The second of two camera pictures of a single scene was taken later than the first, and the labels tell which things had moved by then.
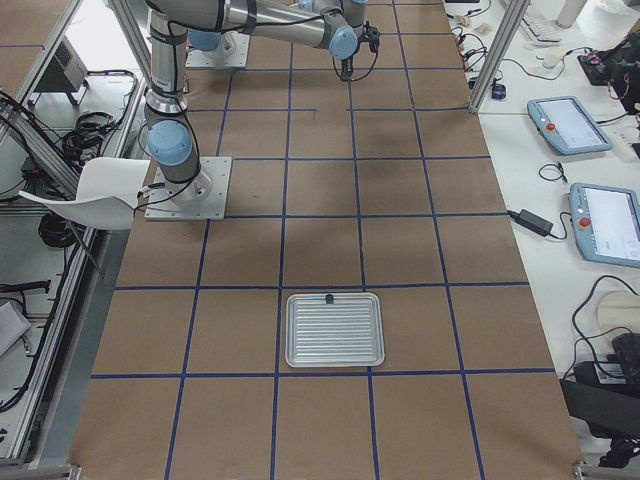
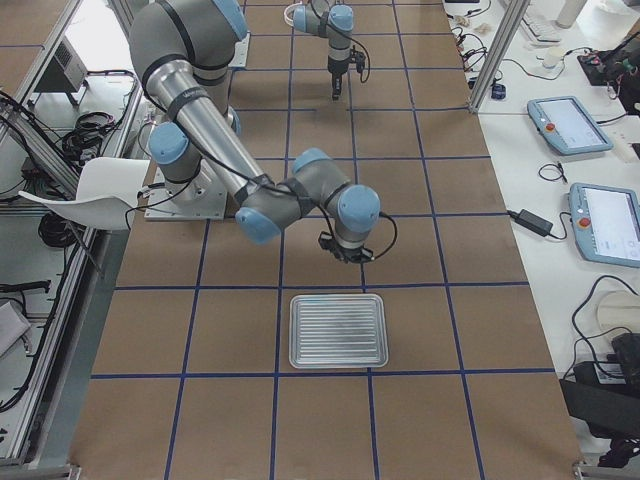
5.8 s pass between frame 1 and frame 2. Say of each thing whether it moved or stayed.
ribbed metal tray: stayed
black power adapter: stayed
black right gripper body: moved
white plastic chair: stayed
